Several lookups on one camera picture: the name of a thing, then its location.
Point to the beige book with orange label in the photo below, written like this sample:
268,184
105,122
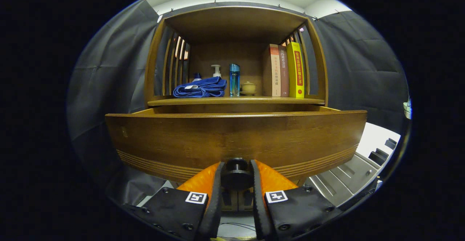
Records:
275,70

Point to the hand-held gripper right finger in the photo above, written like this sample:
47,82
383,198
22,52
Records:
258,204

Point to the black block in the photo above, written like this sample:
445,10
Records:
378,156
390,143

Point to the white pump bottle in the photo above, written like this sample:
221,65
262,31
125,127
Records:
217,73

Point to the blue folded towel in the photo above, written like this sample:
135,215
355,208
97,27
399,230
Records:
203,88

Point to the wooden countertop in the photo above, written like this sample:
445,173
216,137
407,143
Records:
254,100

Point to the wooden cabinet door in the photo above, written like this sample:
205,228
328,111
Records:
232,206
242,206

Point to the small blue-capped lotion bottle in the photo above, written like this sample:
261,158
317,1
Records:
197,76

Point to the white and green device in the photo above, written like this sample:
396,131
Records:
407,108

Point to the yellow book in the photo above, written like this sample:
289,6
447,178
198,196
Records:
298,70

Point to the wooden cabinet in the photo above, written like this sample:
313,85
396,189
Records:
232,26

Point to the brown book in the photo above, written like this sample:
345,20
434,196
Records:
284,73

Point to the wooden drawer with black knob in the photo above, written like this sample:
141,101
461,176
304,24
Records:
232,139

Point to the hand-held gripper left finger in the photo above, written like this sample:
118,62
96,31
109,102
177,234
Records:
216,204

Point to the yellow lidded teacup with saucer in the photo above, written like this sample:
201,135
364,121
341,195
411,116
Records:
248,87

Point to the white side table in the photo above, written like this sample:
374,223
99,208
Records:
374,139

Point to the blue glass bottle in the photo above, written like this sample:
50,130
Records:
234,81

